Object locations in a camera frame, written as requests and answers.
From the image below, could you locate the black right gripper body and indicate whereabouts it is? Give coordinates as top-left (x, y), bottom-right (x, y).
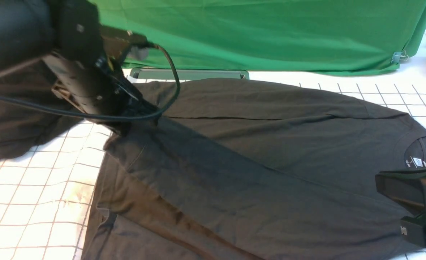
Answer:
top-left (375, 168), bottom-right (426, 248)

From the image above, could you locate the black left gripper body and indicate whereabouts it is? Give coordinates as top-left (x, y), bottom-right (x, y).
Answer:
top-left (44, 55), bottom-right (159, 135)

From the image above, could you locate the dark gray long-sleeve shirt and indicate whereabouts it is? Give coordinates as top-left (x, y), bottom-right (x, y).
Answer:
top-left (81, 79), bottom-right (426, 260)

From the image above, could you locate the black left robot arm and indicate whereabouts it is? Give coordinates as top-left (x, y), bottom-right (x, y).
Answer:
top-left (0, 0), bottom-right (162, 135)

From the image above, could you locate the gray metal tray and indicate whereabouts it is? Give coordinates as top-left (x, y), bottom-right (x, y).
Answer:
top-left (129, 68), bottom-right (250, 80)

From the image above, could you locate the pile of dark clothes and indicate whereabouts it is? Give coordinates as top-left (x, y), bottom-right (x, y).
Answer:
top-left (0, 61), bottom-right (81, 160)

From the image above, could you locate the white grid table mat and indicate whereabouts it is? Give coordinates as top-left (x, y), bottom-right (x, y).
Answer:
top-left (0, 69), bottom-right (426, 260)

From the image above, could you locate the binder clip on cloth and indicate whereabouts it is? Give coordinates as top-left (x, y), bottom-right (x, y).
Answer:
top-left (391, 51), bottom-right (409, 64)

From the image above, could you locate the green backdrop cloth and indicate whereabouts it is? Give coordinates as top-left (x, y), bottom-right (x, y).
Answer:
top-left (93, 0), bottom-right (426, 76)

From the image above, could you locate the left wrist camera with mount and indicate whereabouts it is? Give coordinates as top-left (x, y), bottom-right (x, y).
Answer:
top-left (100, 25), bottom-right (155, 65)

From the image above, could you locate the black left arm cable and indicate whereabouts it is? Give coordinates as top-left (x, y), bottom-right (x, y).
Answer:
top-left (0, 43), bottom-right (181, 121)

